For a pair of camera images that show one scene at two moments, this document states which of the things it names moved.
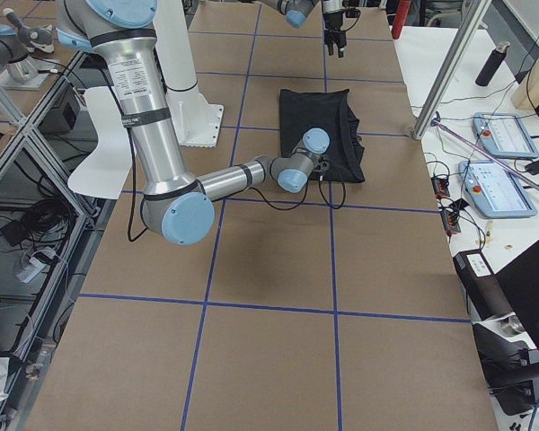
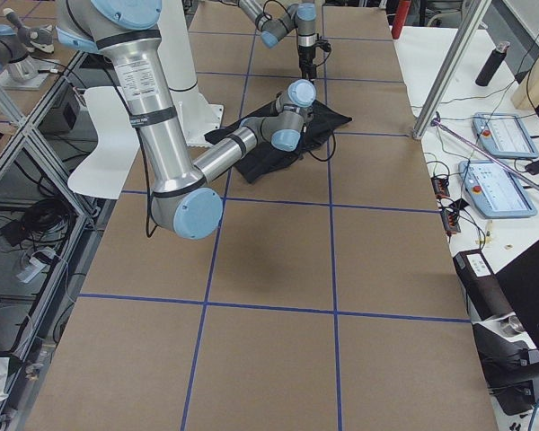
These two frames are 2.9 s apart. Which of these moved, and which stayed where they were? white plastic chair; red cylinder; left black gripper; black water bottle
Moved: left black gripper
Stayed: white plastic chair; red cylinder; black water bottle
